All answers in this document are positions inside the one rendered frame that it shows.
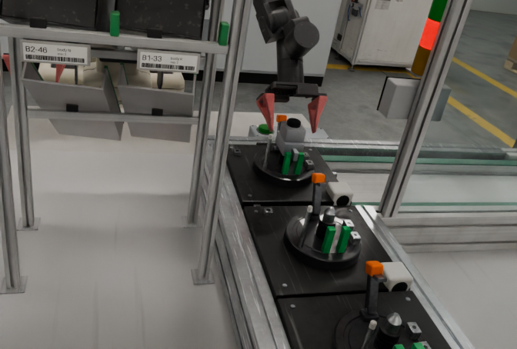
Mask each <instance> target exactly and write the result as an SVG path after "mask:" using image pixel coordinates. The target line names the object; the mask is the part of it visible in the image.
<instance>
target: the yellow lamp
mask: <svg viewBox="0 0 517 349"><path fill-rule="evenodd" d="M430 52H431V50H429V49H427V48H423V47H422V46H420V45H419V46H418V48H417V52H416V54H415V58H414V61H413V63H412V68H411V71H412V72H413V73H415V74H417V75H420V76H423V73H424V70H425V67H426V64H427V61H428V59H429V55H430Z"/></svg>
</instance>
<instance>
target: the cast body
mask: <svg viewBox="0 0 517 349"><path fill-rule="evenodd" d="M305 133H306V130H305V129H304V127H303V126H302V124H301V122H300V120H298V119H297V118H289V119H288V120H287V121H282V122H281V126H280V130H279V131H277V135H276V140H275V143H276V144H277V146H278V148H279V150H280V152H281V153H282V155H283V156H285V152H286V151H288V152H291V153H292V160H293V161H297V160H298V157H299V152H303V148H304V144H303V142H304V140H305Z"/></svg>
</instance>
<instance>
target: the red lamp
mask: <svg viewBox="0 0 517 349"><path fill-rule="evenodd" d="M439 23H440V22H436V21H433V20H431V19H429V18H427V20H426V23H425V27H424V29H423V32H422V37H421V39H420V42H419V45H420V46H422V47H423V48H427V49H429V50H432V46H433V43H434V41H435V37H436V34H437V31H438V29H439V25H440V24H439Z"/></svg>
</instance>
